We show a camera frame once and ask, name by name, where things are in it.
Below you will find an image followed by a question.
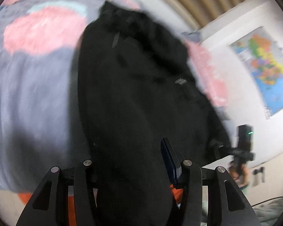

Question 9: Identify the grey floral blanket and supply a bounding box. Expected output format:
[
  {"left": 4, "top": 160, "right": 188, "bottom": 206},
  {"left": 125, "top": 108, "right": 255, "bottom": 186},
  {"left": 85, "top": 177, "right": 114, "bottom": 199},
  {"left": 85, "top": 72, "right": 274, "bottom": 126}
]
[{"left": 0, "top": 0, "right": 147, "bottom": 191}]

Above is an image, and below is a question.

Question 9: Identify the grey pillow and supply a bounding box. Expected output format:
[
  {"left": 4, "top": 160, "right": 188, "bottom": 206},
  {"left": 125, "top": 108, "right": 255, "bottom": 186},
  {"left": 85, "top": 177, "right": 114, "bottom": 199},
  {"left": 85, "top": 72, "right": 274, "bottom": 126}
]
[{"left": 181, "top": 29, "right": 201, "bottom": 41}]

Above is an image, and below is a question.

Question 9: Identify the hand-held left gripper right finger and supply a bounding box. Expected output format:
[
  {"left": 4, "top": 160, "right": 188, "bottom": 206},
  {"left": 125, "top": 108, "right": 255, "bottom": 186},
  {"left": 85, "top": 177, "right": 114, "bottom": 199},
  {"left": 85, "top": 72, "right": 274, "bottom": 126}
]
[{"left": 161, "top": 138, "right": 263, "bottom": 226}]

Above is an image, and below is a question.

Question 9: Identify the person's right hand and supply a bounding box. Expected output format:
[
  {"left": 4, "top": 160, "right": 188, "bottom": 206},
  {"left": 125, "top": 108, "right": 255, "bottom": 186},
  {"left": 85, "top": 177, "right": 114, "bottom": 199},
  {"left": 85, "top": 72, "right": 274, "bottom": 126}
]
[{"left": 228, "top": 161, "right": 250, "bottom": 189}]

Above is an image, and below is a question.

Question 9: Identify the colourful map poster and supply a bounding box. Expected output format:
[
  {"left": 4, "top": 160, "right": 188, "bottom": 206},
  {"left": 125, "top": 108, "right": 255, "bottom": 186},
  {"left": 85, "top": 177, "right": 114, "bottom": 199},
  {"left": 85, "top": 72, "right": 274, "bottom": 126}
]
[{"left": 228, "top": 26, "right": 283, "bottom": 121}]

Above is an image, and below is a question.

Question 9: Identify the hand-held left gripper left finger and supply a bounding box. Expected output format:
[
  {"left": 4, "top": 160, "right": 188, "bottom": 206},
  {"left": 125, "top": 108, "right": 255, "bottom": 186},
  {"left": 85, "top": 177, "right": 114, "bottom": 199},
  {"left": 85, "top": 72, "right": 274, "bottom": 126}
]
[{"left": 15, "top": 159, "right": 100, "bottom": 226}]

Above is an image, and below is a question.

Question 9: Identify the black hooded jacket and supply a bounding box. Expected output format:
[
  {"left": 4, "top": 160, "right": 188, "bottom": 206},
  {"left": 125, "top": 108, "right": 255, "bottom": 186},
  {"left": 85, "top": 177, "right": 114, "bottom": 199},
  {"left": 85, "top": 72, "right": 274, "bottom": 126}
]
[{"left": 74, "top": 0, "right": 233, "bottom": 226}]

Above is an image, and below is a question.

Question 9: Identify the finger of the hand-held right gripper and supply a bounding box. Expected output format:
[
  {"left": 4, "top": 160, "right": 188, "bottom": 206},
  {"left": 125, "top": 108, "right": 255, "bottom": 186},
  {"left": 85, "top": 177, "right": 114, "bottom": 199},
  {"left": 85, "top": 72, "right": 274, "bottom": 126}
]
[{"left": 209, "top": 141, "right": 237, "bottom": 159}]

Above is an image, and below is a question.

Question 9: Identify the grey quilt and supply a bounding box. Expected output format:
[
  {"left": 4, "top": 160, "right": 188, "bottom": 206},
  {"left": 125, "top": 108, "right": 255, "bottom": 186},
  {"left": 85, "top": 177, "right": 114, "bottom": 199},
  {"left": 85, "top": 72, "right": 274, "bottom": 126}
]
[{"left": 251, "top": 196, "right": 283, "bottom": 226}]

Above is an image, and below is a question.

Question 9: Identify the black wall plug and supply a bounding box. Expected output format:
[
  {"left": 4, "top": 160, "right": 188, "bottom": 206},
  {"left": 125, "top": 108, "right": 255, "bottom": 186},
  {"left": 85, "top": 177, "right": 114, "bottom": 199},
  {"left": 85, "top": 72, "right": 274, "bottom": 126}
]
[{"left": 254, "top": 166, "right": 266, "bottom": 183}]

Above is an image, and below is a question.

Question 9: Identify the pink pillow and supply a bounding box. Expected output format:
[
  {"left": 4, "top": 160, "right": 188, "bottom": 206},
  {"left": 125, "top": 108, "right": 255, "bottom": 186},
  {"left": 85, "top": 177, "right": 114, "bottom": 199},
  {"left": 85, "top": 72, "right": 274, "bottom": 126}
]
[{"left": 185, "top": 39, "right": 228, "bottom": 110}]

